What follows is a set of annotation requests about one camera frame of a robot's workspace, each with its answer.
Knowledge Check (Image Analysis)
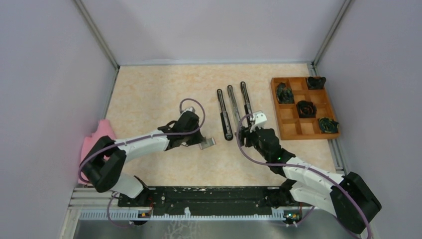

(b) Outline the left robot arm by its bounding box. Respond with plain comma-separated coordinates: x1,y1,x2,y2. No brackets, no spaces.
80,110,204,206

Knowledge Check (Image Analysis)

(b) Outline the wooden compartment tray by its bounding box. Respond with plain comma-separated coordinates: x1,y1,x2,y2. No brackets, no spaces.
271,77,340,140

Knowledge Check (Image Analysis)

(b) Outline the dark clip bundle bottom right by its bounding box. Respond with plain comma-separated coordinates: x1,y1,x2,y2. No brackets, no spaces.
318,118,339,134

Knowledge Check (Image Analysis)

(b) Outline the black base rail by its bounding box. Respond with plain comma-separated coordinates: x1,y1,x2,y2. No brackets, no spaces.
117,186,300,216

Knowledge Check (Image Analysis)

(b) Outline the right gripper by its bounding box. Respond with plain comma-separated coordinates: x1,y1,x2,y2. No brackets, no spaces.
235,122,270,160

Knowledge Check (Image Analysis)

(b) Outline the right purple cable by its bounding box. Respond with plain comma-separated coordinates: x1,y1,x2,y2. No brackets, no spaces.
235,114,373,239

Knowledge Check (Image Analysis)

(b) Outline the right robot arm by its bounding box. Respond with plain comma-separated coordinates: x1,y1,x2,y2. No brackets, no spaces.
236,127,382,234

